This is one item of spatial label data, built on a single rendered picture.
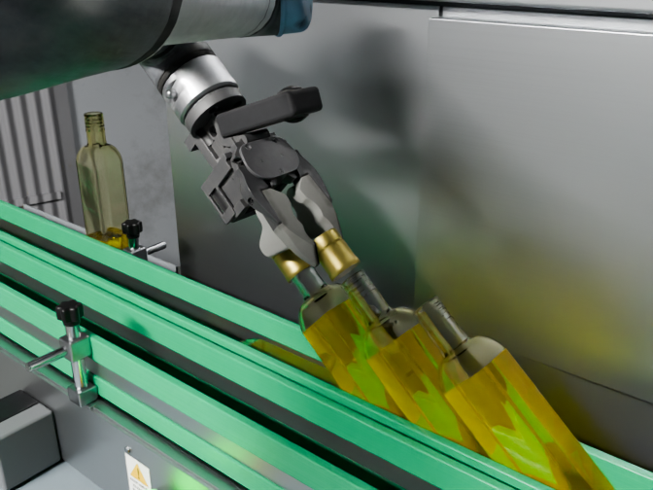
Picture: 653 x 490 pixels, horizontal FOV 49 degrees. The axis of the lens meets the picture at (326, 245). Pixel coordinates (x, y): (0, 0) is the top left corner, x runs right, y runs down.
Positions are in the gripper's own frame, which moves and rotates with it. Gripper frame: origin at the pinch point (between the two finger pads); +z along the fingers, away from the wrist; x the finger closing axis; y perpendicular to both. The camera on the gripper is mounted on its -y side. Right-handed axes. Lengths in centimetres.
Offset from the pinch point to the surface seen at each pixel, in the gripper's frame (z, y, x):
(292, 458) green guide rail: 15.3, 5.9, 13.7
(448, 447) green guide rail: 22.7, -1.7, 4.1
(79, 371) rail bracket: -6.5, 29.9, 15.6
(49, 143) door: -127, 172, -87
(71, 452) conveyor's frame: -0.7, 43.9, 15.6
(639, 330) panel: 24.4, -15.3, -12.1
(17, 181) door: -122, 184, -73
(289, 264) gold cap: -1.0, 4.8, 1.5
